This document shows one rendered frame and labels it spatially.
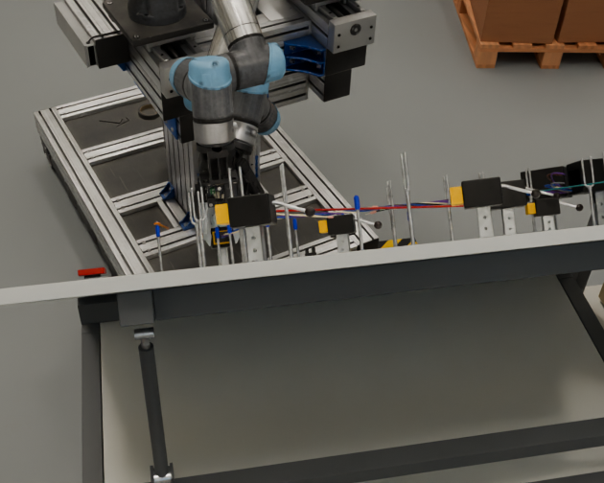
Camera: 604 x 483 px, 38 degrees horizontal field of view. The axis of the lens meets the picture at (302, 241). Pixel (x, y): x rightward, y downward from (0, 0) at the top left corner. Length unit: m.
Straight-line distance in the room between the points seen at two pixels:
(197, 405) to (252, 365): 0.15
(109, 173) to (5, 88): 1.09
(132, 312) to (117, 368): 0.91
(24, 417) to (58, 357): 0.25
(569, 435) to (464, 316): 0.51
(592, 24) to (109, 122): 2.34
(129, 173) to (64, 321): 0.62
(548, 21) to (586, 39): 0.24
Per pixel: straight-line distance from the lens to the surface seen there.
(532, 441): 1.65
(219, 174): 1.61
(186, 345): 1.97
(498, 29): 4.41
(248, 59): 1.72
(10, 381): 3.02
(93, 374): 1.95
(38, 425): 2.89
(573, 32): 4.53
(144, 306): 1.04
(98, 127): 3.62
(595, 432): 1.70
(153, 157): 3.43
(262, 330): 1.99
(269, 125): 1.98
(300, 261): 1.00
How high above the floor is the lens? 2.31
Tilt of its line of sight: 43 degrees down
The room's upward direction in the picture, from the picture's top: 3 degrees clockwise
